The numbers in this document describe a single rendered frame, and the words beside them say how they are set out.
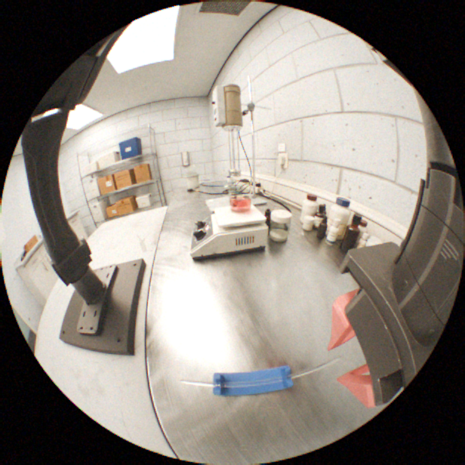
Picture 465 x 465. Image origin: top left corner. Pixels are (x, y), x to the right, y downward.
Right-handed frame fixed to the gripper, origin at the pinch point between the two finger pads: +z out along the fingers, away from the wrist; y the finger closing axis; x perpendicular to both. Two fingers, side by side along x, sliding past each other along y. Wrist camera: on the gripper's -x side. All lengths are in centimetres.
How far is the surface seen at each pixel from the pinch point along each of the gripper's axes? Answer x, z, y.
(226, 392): 10.7, 8.3, -1.0
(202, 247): 16.2, 5.3, 26.3
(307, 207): -18.1, 1.7, 42.1
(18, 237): 314, -13, 13
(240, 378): 9.0, 8.3, 1.0
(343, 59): -35, -64, 38
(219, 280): 12.3, 9.2, 19.5
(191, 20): 32, -146, 80
